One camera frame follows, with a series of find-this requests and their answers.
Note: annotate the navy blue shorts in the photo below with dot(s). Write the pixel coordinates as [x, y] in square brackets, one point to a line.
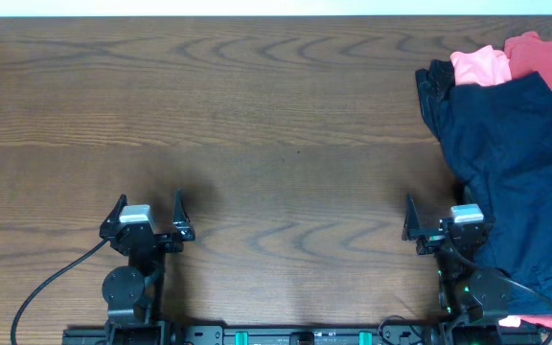
[498, 141]

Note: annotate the pink garment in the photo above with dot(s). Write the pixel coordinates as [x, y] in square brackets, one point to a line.
[485, 67]

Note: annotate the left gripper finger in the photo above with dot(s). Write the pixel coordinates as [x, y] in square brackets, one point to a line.
[111, 226]
[180, 219]

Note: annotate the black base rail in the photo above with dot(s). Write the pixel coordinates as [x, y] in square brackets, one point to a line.
[388, 333]

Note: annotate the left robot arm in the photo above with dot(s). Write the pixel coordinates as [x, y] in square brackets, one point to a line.
[133, 292]

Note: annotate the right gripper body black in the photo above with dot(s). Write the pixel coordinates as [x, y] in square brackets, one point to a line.
[432, 243]

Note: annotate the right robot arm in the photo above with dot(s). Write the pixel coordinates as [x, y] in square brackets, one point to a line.
[474, 297]

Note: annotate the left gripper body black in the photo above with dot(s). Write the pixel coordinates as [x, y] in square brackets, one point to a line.
[169, 245]

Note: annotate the red garment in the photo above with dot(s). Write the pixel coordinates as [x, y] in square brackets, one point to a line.
[528, 53]

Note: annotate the black patterned garment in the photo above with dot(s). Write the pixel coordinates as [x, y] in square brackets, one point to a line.
[433, 86]

